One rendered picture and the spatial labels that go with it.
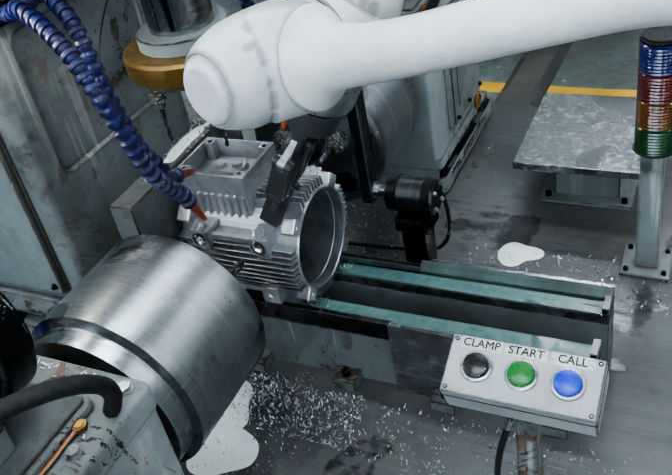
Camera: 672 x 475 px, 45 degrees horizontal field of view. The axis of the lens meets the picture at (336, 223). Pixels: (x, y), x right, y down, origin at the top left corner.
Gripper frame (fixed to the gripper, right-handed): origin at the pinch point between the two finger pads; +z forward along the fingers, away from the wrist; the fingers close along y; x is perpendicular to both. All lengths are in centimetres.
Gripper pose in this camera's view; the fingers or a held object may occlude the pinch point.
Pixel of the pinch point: (276, 204)
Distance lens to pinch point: 115.8
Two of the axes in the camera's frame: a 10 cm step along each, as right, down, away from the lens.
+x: 8.6, 5.0, -0.8
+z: -3.1, 6.4, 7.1
